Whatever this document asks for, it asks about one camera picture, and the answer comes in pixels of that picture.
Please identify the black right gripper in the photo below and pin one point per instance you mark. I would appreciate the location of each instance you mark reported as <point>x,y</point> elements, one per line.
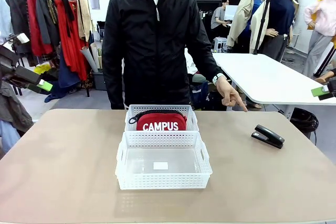
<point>332,85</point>

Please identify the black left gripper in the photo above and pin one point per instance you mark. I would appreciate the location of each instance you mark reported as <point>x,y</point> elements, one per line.
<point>8,66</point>

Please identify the red CAMPUS pencil pouch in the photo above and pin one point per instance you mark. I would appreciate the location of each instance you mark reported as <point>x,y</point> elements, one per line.
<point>161,123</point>

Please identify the person's left forearm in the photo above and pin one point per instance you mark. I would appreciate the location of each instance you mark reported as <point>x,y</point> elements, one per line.
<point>207,62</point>

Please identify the person's right forearm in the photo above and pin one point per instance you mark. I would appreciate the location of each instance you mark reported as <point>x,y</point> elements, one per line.
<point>113,87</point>

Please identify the person's left hand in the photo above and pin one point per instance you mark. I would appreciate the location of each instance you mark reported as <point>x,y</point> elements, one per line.
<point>229,94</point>

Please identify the yellow bag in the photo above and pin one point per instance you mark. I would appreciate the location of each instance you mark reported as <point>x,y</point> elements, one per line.
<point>42,68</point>

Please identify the grey draped jacket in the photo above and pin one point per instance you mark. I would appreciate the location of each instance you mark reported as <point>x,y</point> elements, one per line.
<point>13,111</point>

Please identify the dark blue garment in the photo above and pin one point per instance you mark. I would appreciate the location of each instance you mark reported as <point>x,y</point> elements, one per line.
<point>65,77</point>

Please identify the white table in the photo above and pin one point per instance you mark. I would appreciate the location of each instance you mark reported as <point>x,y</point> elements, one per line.
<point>275,77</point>

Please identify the red hanging dress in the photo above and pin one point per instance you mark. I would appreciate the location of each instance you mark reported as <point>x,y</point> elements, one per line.
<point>69,48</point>

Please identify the red hanging jacket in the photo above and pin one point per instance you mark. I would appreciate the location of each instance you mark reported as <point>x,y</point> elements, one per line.
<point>35,24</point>

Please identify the light blue cloth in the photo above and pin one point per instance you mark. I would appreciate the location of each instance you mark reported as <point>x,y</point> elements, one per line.
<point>8,137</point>

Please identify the grey hanging coat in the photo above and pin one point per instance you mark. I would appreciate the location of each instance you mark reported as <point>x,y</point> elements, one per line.
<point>44,19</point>

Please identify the grey cardboard roll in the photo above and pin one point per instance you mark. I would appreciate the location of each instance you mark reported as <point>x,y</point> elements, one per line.
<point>89,58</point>

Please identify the dark grey hanging garment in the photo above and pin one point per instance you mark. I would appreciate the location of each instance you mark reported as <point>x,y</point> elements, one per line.
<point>18,14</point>

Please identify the black stapler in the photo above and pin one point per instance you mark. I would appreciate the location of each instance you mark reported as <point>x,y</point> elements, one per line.
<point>269,136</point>

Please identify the light blue hanging garment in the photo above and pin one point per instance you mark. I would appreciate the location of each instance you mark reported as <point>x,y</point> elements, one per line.
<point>5,11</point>

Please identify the beige cardboard roll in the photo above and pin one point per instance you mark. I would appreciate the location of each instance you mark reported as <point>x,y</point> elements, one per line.
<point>95,53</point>

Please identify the mannequin in pink sweater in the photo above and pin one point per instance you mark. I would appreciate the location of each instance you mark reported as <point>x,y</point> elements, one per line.
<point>323,19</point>

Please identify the black hanging scarf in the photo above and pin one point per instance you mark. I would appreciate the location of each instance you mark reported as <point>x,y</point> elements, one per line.
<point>68,14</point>

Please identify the beige hanging garment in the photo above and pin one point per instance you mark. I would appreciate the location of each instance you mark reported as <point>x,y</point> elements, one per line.
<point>84,16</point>

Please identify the mannequin in navy top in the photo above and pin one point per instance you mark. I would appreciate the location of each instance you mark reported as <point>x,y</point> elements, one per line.
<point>281,16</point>

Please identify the black chair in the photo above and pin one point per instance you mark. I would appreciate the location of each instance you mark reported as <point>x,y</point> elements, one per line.
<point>100,28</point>

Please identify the white wristwatch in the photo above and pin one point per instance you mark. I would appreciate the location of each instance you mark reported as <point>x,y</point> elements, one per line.
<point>218,78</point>

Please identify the mannequin in beige coat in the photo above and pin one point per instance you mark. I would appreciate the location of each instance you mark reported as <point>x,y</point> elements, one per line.
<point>242,19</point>

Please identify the small white plastic basket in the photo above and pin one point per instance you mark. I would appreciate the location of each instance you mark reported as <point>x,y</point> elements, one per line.
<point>131,113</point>

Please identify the person in black jacket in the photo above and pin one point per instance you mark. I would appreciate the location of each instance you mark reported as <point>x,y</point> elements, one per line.
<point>149,51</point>

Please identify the seated person in grey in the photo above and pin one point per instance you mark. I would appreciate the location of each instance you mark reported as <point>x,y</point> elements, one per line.
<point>218,16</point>

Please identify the large white plastic basket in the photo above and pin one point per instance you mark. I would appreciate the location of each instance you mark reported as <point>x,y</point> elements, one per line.
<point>162,179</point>

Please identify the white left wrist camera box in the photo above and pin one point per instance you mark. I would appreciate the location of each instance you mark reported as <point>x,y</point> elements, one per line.
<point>23,38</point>

